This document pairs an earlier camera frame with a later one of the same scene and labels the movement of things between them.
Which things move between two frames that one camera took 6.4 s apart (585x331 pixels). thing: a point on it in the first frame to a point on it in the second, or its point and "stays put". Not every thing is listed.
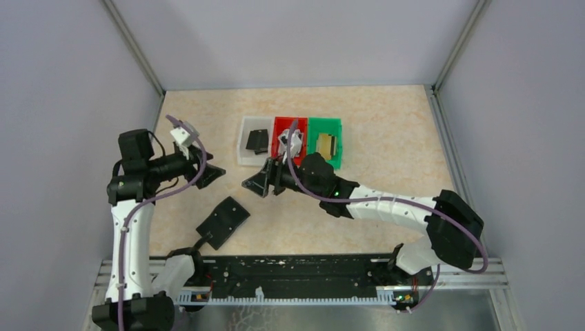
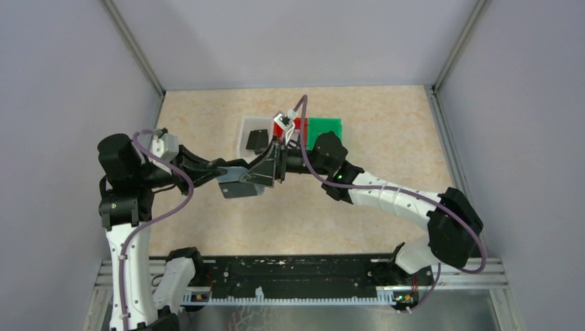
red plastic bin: [281, 123] stays put
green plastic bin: [325, 125] stays put
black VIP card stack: [258, 141] stays put
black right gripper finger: [268, 167] to [270, 151]
